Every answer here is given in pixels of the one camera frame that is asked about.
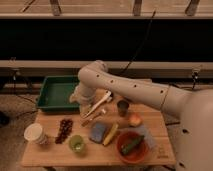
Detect orange bowl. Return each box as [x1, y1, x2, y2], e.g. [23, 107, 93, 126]
[116, 131, 149, 164]

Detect small green cup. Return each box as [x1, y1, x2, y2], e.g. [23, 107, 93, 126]
[69, 135, 85, 153]

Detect green plastic tray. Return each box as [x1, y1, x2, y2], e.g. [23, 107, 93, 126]
[37, 75, 79, 112]

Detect yellow banana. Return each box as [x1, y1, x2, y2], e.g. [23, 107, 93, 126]
[102, 123, 119, 146]

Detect white paper cup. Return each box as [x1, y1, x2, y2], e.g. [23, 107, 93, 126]
[24, 123, 47, 145]

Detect dark metal cup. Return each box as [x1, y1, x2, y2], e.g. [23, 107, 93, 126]
[117, 100, 129, 117]

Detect green cucumber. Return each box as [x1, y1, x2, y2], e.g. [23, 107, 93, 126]
[121, 135, 144, 155]

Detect dark red grape bunch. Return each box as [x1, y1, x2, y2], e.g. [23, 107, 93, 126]
[55, 119, 73, 144]

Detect wooden handled brush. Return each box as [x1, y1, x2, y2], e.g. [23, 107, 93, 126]
[81, 109, 107, 127]

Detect black cable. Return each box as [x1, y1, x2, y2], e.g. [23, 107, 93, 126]
[119, 9, 157, 76]

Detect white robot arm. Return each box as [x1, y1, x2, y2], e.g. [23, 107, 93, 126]
[70, 60, 213, 171]

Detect peach apple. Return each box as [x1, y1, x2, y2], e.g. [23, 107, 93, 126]
[128, 113, 142, 127]

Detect blue sponge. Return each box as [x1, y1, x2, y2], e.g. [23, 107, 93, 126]
[89, 122, 107, 143]

